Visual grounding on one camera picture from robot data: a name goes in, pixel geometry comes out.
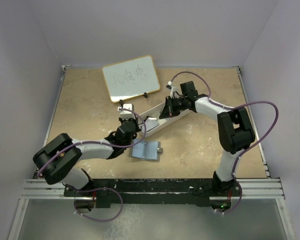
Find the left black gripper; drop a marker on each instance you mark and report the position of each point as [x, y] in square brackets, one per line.
[137, 128]

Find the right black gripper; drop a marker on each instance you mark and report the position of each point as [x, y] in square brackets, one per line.
[166, 112]

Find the white oblong plastic tray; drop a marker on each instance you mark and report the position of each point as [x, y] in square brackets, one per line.
[154, 113]

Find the grey card holder wallet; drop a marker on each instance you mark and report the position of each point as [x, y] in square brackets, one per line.
[146, 151]

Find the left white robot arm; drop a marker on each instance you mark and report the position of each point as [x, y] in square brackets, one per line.
[56, 161]

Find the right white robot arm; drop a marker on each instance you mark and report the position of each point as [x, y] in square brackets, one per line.
[235, 130]

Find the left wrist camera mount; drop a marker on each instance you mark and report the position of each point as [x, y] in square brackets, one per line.
[126, 111]

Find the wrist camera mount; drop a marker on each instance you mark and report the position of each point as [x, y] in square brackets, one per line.
[174, 91]
[126, 111]

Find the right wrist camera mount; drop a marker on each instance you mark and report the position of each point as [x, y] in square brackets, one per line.
[174, 91]

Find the small whiteboard wooden frame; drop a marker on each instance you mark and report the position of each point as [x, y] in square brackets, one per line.
[131, 78]

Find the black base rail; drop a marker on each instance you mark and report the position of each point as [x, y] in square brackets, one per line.
[198, 191]

